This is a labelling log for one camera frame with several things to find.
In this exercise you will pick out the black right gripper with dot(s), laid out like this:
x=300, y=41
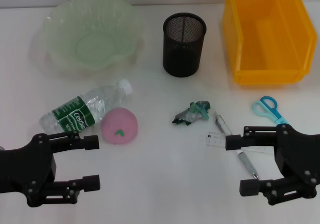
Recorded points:
x=297, y=156

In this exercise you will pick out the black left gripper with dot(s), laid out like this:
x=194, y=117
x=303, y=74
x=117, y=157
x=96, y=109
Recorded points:
x=27, y=169

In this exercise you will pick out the clear plastic ruler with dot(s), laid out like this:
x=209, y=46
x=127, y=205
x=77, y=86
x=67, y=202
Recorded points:
x=215, y=138

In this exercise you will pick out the silver ballpoint pen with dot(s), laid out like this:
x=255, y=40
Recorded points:
x=221, y=123

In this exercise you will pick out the pink toy peach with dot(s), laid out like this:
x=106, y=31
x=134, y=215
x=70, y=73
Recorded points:
x=120, y=121

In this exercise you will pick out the clear green-label water bottle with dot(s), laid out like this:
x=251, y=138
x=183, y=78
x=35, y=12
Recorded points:
x=95, y=101

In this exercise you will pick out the green plastic wrapper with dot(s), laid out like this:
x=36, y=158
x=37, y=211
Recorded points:
x=192, y=113

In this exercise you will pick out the black mesh pen holder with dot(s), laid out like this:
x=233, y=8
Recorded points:
x=183, y=56

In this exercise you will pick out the pale green fruit plate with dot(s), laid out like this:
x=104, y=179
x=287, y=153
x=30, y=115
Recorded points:
x=75, y=21

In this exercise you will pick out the yellow plastic bin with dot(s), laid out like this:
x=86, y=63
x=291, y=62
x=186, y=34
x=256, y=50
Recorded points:
x=272, y=33

